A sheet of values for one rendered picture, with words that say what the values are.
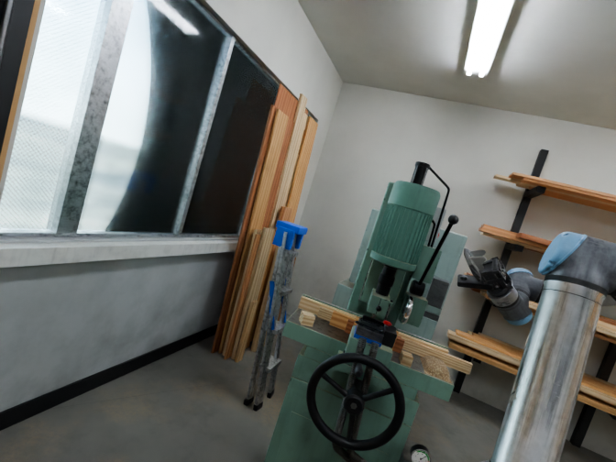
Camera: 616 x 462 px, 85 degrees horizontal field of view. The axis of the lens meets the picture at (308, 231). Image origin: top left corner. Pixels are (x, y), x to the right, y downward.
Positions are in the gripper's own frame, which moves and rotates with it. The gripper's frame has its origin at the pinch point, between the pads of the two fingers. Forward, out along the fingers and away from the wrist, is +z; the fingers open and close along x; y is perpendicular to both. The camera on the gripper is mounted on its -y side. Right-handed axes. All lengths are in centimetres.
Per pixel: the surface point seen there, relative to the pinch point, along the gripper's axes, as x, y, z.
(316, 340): 35, -48, 10
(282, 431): 58, -71, -7
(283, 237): -40, -102, 22
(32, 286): 52, -134, 91
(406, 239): 1.7, -13.6, 14.6
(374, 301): 15.2, -32.7, 3.1
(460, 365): 19.8, -18.5, -33.2
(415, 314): 1.9, -32.4, -21.6
